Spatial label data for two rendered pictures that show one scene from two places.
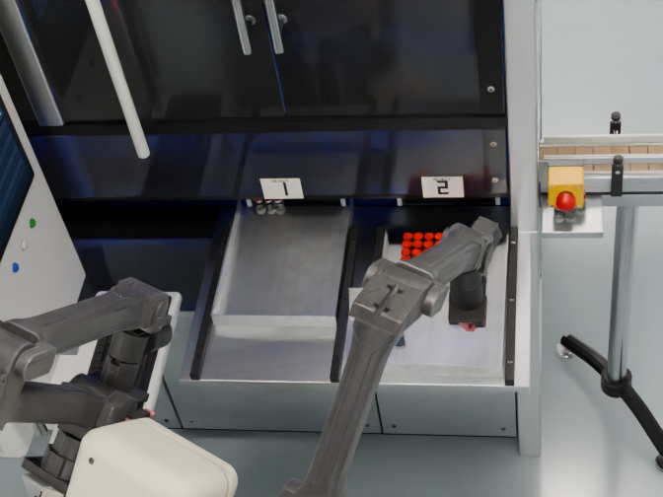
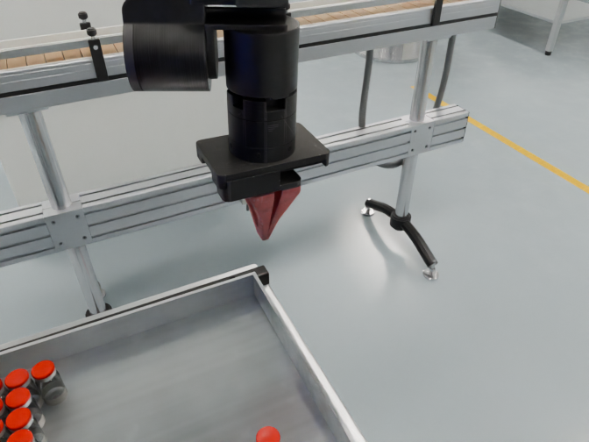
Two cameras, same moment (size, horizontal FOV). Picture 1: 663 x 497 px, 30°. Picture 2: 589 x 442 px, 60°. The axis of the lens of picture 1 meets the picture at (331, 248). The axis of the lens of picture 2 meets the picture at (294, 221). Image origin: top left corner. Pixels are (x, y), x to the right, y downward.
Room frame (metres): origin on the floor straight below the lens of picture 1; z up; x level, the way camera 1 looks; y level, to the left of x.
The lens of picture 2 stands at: (1.65, 0.09, 1.33)
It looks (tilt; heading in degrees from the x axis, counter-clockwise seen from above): 38 degrees down; 229
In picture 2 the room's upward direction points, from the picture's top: straight up
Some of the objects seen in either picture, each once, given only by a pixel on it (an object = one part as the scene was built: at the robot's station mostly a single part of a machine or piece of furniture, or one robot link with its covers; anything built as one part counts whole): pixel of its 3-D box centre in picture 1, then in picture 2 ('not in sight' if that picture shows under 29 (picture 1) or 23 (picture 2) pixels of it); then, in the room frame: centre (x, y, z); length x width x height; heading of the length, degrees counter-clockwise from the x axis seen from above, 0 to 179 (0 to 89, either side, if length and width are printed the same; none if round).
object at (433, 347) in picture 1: (440, 302); (135, 429); (1.59, -0.20, 0.90); 0.34 x 0.26 x 0.04; 164
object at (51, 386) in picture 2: not in sight; (49, 382); (1.63, -0.29, 0.90); 0.02 x 0.02 x 0.05
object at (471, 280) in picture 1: (466, 267); (253, 54); (1.42, -0.23, 1.19); 0.07 x 0.06 x 0.07; 143
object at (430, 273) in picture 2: not in sight; (399, 228); (0.29, -0.84, 0.07); 0.50 x 0.08 x 0.14; 75
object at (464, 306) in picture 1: (467, 291); (262, 126); (1.41, -0.22, 1.13); 0.10 x 0.07 x 0.07; 165
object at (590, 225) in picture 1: (571, 211); not in sight; (1.79, -0.52, 0.87); 0.14 x 0.13 x 0.02; 165
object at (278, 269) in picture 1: (285, 258); not in sight; (1.79, 0.10, 0.90); 0.34 x 0.26 x 0.04; 165
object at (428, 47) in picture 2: not in sight; (413, 142); (0.29, -0.84, 0.46); 0.09 x 0.09 x 0.77; 75
